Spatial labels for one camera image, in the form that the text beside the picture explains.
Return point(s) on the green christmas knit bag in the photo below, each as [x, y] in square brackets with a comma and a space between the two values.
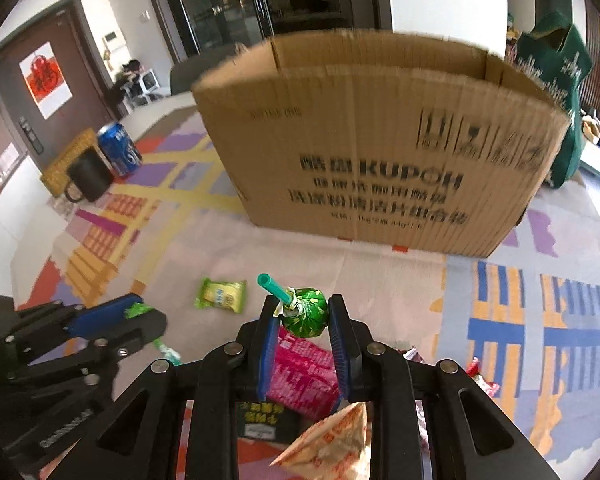
[554, 55]

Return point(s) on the maroon striped snack bar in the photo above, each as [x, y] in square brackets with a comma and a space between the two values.
[422, 428]

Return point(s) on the yellow woven basket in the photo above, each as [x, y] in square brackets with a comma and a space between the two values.
[54, 176]

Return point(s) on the dark green snack bag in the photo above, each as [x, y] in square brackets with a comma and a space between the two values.
[267, 421]

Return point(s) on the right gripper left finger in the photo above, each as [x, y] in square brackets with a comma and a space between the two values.
[139, 436]

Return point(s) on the green lollipop with stick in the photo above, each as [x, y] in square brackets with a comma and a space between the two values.
[304, 312]

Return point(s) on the black mug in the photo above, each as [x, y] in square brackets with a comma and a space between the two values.
[89, 177]

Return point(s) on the grey dining chair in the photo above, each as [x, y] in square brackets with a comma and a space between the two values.
[185, 73]

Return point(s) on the beige orange snack bag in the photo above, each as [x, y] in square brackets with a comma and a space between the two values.
[336, 447]

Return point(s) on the small red snack packet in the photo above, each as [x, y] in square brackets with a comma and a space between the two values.
[474, 372]

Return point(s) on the magenta snack bag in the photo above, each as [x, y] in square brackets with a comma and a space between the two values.
[304, 378]

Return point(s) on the blue soda can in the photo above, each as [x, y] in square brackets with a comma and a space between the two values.
[119, 149]

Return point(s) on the brown entrance door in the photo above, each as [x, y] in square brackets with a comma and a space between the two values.
[64, 25]

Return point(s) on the brown cardboard box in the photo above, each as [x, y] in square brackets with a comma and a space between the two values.
[387, 138]

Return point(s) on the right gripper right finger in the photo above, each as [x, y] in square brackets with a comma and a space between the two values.
[469, 436]

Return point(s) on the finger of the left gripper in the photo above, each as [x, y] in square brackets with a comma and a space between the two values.
[57, 319]
[133, 332]

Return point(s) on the small green snack packet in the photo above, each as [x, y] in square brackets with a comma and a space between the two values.
[224, 295]

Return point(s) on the red fu poster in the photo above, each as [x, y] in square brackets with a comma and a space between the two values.
[45, 80]

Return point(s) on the colourful patterned tablecloth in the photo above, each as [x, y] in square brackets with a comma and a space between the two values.
[525, 320]

